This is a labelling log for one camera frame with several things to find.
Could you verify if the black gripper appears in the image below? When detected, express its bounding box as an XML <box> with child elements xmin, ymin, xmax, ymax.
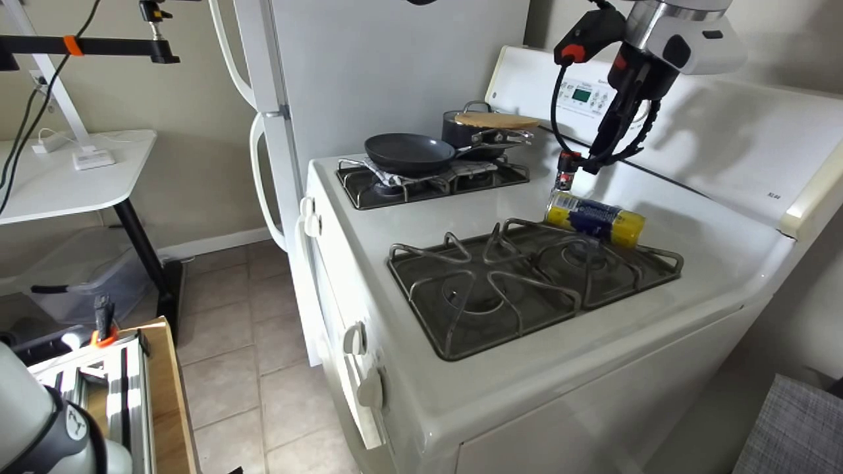
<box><xmin>552</xmin><ymin>49</ymin><xmax>684</xmax><ymax>195</ymax></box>

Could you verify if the yellow and blue can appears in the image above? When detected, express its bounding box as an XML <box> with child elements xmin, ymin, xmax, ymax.
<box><xmin>543</xmin><ymin>191</ymin><xmax>647</xmax><ymax>251</ymax></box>

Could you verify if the white grey robot base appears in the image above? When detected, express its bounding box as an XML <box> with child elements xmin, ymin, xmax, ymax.
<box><xmin>0</xmin><ymin>339</ymin><xmax>136</xmax><ymax>474</ymax></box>

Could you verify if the white gas stove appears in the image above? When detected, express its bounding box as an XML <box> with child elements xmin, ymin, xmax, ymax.
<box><xmin>295</xmin><ymin>43</ymin><xmax>843</xmax><ymax>474</ymax></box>

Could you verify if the white stove knob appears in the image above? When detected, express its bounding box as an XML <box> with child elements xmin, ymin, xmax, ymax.
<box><xmin>298</xmin><ymin>195</ymin><xmax>324</xmax><ymax>243</ymax></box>
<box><xmin>353</xmin><ymin>365</ymin><xmax>390</xmax><ymax>413</ymax></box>
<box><xmin>339</xmin><ymin>318</ymin><xmax>370</xmax><ymax>357</ymax></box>

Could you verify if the round wooden lid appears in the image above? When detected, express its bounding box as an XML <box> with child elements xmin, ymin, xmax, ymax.
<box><xmin>452</xmin><ymin>109</ymin><xmax>547</xmax><ymax>135</ymax></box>

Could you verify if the dark grey cooking pot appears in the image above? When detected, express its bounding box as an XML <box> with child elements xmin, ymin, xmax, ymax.
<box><xmin>440</xmin><ymin>98</ymin><xmax>531</xmax><ymax>152</ymax></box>

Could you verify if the bare black burner grate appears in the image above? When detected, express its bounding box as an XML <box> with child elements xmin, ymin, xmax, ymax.
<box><xmin>384</xmin><ymin>215</ymin><xmax>687</xmax><ymax>364</ymax></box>

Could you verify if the black burner grate under pan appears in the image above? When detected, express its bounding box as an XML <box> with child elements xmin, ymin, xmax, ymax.
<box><xmin>334</xmin><ymin>155</ymin><xmax>531</xmax><ymax>213</ymax></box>

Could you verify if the dark grey frying pan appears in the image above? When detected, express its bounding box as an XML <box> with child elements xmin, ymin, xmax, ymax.
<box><xmin>361</xmin><ymin>130</ymin><xmax>514</xmax><ymax>178</ymax></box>

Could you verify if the white refrigerator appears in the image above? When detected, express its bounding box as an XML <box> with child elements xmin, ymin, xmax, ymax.
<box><xmin>203</xmin><ymin>0</ymin><xmax>534</xmax><ymax>368</ymax></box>

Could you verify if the grey checkered mat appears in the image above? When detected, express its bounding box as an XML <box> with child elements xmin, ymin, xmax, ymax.
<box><xmin>729</xmin><ymin>371</ymin><xmax>843</xmax><ymax>474</ymax></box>

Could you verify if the wooden crate with metal rails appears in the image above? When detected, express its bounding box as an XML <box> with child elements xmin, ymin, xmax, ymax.
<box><xmin>24</xmin><ymin>317</ymin><xmax>203</xmax><ymax>474</ymax></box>

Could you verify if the black bar with orange tape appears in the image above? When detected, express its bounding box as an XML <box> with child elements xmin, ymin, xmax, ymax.
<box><xmin>0</xmin><ymin>32</ymin><xmax>183</xmax><ymax>74</ymax></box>

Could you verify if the orange black clamp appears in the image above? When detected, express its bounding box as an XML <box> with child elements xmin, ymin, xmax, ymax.
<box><xmin>86</xmin><ymin>303</ymin><xmax>123</xmax><ymax>353</ymax></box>

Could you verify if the clear plastic storage bin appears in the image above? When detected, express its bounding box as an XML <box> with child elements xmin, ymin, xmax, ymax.
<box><xmin>0</xmin><ymin>224</ymin><xmax>162</xmax><ymax>335</ymax></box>

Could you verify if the white table with black leg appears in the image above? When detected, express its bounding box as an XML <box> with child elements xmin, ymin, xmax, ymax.
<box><xmin>0</xmin><ymin>127</ymin><xmax>183</xmax><ymax>347</ymax></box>

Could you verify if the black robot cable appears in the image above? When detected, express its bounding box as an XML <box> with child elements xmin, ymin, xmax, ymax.
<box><xmin>547</xmin><ymin>56</ymin><xmax>658</xmax><ymax>173</ymax></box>

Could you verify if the black wrist camera orange accent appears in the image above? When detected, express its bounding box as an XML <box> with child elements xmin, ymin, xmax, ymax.
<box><xmin>550</xmin><ymin>6</ymin><xmax>629</xmax><ymax>68</ymax></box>

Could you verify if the white camera stand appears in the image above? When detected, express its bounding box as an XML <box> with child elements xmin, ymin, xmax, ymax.
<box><xmin>0</xmin><ymin>0</ymin><xmax>117</xmax><ymax>173</ymax></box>

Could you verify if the thin black hanging cable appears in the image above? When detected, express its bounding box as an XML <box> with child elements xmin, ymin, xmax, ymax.
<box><xmin>0</xmin><ymin>0</ymin><xmax>104</xmax><ymax>215</ymax></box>

